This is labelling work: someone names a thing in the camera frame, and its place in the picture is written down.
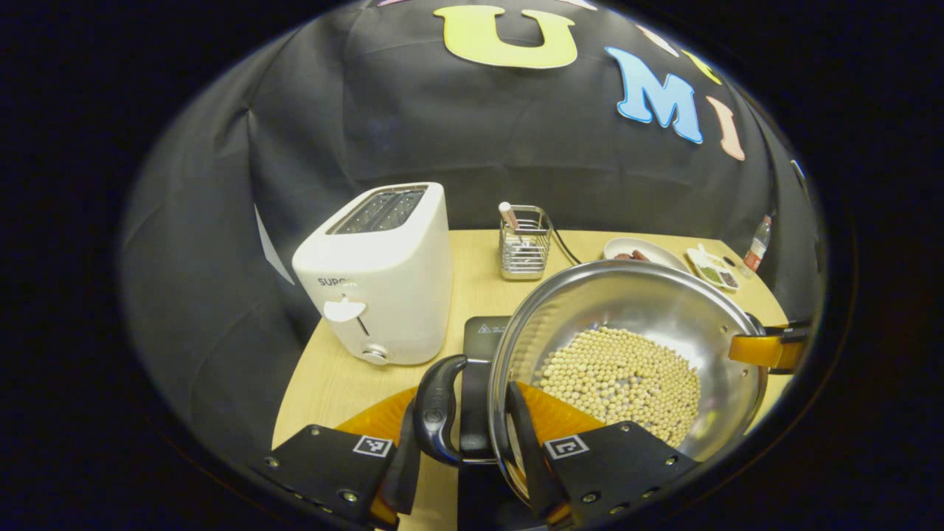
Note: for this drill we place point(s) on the stainless steel pot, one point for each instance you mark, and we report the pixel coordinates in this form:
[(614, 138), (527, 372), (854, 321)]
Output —
[(627, 295)]

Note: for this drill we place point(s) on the black induction cooktop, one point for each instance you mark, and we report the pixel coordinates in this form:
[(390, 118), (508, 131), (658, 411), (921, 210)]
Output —
[(479, 413)]

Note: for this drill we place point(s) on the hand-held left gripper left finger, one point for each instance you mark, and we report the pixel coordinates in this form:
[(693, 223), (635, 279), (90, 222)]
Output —
[(405, 472)]

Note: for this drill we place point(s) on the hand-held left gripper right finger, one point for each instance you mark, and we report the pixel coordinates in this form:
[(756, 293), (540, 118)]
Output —
[(527, 450)]

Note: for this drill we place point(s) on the pile of soybeans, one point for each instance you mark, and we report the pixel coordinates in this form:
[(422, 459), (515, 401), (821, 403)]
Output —
[(619, 380)]

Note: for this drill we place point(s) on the white round plate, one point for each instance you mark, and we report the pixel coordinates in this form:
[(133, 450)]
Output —
[(656, 252)]

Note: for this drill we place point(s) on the pile of dark red beans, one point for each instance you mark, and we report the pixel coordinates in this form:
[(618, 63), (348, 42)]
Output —
[(729, 279)]

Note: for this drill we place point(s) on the pile of green beans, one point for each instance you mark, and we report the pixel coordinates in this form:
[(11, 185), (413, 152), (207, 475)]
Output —
[(710, 274)]

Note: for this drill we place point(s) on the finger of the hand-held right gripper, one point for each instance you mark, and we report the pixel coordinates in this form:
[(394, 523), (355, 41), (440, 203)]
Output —
[(759, 350)]

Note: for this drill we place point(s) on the white toaster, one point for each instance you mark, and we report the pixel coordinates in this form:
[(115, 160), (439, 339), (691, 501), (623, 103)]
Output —
[(398, 280)]

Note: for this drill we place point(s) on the clear water bottle red label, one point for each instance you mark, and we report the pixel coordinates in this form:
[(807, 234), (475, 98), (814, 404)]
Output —
[(755, 254)]

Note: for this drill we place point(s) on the white divided dish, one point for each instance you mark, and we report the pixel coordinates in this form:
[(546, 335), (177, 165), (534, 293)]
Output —
[(697, 259)]

